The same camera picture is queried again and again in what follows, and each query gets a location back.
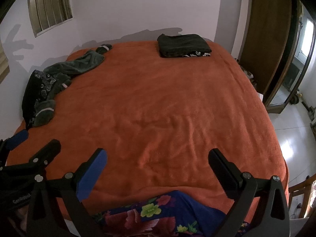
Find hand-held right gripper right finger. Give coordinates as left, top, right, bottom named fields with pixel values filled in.
left=208, top=148, right=290, bottom=237

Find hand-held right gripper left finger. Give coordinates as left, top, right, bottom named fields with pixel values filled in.
left=26, top=148, right=108, bottom=237

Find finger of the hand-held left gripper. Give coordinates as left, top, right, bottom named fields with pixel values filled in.
left=0, top=139, right=61, bottom=176
left=0, top=129, right=29, bottom=169

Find black patterned cloth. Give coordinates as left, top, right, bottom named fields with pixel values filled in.
left=22, top=70, right=60, bottom=130

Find floral pants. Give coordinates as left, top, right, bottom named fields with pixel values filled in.
left=92, top=190, right=250, bottom=237

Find wooden chair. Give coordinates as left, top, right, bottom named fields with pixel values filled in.
left=288, top=174, right=316, bottom=218

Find orange bed blanket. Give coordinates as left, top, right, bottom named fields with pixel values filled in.
left=5, top=41, right=289, bottom=228

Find dark framed glass door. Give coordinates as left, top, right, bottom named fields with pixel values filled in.
left=265, top=0, right=316, bottom=114

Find grey-green fleece garment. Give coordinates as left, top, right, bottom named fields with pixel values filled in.
left=33, top=44, right=113, bottom=127

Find folded black white-print garment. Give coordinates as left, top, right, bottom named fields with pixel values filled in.
left=181, top=51, right=212, bottom=58

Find folded plain black garment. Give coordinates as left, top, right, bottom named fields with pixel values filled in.
left=157, top=34, right=212, bottom=58

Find barred window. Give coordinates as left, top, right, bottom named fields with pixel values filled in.
left=27, top=0, right=73, bottom=38

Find brown wooden wardrobe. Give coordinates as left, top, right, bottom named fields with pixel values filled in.
left=238, top=0, right=293, bottom=95

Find bright window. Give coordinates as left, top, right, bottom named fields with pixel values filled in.
left=302, top=17, right=316, bottom=58

